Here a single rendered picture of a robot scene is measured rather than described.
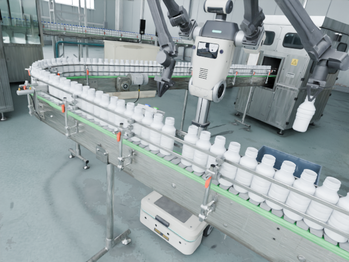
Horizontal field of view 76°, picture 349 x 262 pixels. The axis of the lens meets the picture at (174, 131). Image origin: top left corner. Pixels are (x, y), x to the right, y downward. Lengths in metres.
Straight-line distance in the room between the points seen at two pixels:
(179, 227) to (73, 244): 0.79
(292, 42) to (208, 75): 3.16
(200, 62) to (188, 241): 1.23
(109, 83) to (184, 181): 1.82
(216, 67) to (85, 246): 1.55
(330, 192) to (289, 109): 3.72
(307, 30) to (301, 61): 3.33
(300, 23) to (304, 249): 0.78
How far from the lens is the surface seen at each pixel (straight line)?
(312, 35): 1.07
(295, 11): 1.02
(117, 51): 4.99
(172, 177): 0.96
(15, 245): 2.09
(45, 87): 1.69
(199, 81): 1.48
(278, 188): 0.80
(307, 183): 0.78
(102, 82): 2.52
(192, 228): 1.71
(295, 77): 4.40
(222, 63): 1.42
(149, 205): 1.84
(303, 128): 1.19
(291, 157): 1.42
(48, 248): 1.99
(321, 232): 0.86
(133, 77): 2.51
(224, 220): 0.91
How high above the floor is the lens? 1.49
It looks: 23 degrees down
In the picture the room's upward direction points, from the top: 8 degrees clockwise
